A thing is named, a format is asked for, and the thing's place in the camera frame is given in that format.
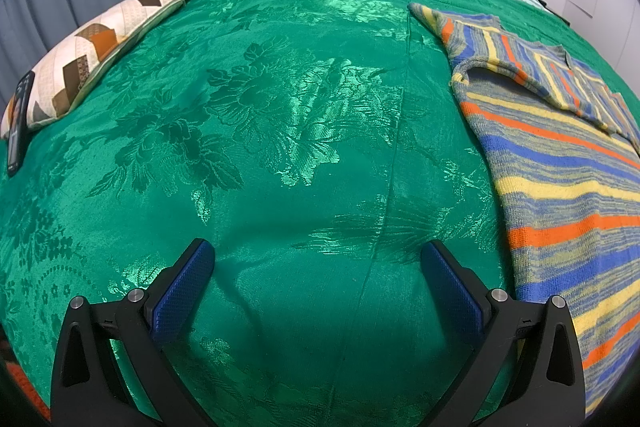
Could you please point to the green floral bedspread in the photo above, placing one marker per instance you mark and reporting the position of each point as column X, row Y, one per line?
column 275, row 132

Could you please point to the black remote control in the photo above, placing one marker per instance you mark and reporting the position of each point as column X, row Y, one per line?
column 17, row 127

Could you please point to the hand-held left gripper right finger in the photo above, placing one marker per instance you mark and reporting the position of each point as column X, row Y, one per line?
column 452, row 297

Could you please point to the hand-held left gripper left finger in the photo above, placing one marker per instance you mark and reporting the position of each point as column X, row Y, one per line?
column 182, row 292

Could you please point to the striped knitted sweater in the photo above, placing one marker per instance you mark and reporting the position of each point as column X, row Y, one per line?
column 550, row 167

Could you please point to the orange fuzzy blanket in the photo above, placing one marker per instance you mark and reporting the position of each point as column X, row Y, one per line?
column 20, row 387

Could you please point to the patchwork pillow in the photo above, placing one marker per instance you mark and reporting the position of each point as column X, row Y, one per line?
column 100, row 47

